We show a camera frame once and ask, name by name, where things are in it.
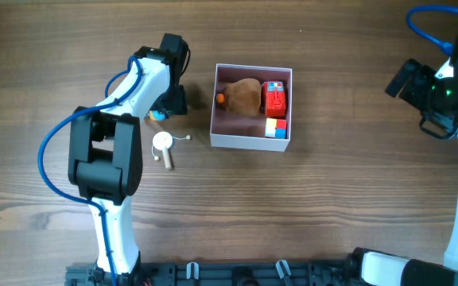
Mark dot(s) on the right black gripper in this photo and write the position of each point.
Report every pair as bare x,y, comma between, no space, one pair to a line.
420,75

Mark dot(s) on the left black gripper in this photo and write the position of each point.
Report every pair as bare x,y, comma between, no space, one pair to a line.
180,106

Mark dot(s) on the orange blue duck toy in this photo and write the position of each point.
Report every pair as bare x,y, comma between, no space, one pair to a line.
157,115

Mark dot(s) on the wooden pig rattle drum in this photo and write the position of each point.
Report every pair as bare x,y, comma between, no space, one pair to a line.
161,144

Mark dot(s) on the brown plush toy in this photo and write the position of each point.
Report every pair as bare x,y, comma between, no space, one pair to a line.
243,97

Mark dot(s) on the red toy fire truck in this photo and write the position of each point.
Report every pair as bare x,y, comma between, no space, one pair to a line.
274,99

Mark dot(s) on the colourful 2x2 puzzle cube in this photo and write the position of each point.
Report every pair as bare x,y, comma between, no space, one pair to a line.
276,128

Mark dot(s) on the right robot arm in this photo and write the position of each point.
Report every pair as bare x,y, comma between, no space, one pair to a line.
435,95

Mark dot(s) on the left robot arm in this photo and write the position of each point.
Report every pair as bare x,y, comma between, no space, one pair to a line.
105,152

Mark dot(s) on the white box pink interior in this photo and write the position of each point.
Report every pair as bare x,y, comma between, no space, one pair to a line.
230,130

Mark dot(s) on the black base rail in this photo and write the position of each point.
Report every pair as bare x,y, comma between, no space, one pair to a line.
313,273

